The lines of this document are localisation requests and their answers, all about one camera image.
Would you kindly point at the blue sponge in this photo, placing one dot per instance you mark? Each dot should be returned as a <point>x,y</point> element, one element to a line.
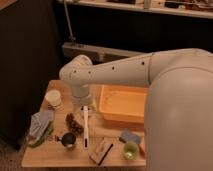
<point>127,136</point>

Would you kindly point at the white long-handled brush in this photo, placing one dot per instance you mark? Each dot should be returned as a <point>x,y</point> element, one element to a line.
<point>86,134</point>

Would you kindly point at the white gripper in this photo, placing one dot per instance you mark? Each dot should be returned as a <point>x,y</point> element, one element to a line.
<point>81,95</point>

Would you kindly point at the green vegetable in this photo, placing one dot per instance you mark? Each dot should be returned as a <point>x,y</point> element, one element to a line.
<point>43,137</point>

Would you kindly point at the grey metal beam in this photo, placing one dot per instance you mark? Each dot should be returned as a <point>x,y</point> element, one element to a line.
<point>96,53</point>

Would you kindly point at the cluttered wooden shelf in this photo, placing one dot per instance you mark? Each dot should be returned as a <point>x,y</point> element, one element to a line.
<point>188,8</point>

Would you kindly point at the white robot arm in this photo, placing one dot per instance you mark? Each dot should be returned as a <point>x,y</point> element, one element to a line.
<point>178,122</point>

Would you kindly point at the grey vertical pole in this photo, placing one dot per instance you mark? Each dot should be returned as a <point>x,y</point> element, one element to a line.
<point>72,37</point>

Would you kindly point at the blue grey folded cloth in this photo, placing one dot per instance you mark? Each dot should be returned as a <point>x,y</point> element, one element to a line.
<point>39,122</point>

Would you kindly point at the brown dried grape bunch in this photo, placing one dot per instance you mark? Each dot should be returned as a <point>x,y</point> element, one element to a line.
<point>73,125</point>

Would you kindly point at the dark metal measuring cup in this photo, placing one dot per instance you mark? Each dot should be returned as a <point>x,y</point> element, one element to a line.
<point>68,140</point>

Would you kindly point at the white paper cup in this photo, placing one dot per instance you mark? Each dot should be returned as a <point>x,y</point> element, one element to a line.
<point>53,97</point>

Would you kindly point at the red orange apple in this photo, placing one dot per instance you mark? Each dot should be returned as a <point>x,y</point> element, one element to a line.
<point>142,146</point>

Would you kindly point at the wooden block with black edge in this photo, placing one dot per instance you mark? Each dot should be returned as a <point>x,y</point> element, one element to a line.
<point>100,151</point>

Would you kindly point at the yellow plastic bin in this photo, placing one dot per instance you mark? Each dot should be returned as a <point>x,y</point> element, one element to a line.
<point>123,103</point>

